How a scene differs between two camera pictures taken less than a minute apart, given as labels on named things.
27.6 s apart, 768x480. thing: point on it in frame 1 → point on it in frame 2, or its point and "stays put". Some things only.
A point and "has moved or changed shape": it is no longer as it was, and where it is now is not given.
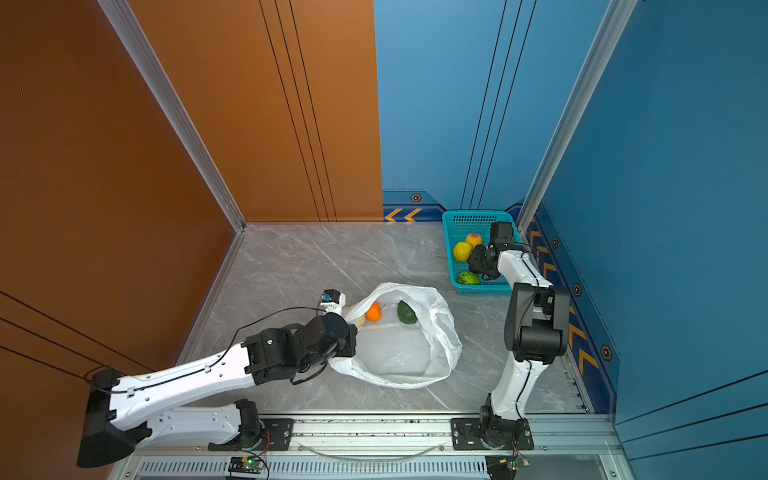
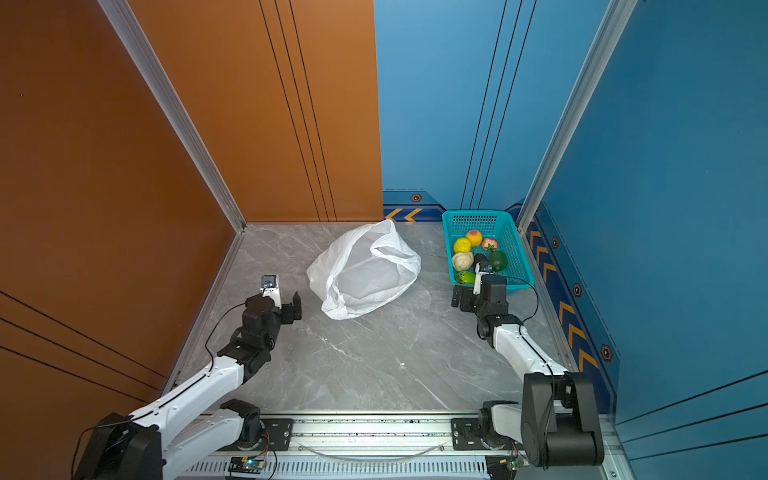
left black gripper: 350,340 → 288,315
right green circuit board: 504,467 stays put
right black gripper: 476,259 → 467,297
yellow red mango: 474,239 stays put
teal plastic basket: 457,225 stays put
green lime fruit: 468,278 stays put
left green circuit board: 250,464 stays put
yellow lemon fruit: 462,251 has moved or changed shape
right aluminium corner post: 616,19 stays put
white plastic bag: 404,338 → 361,269
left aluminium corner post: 173,98 stays put
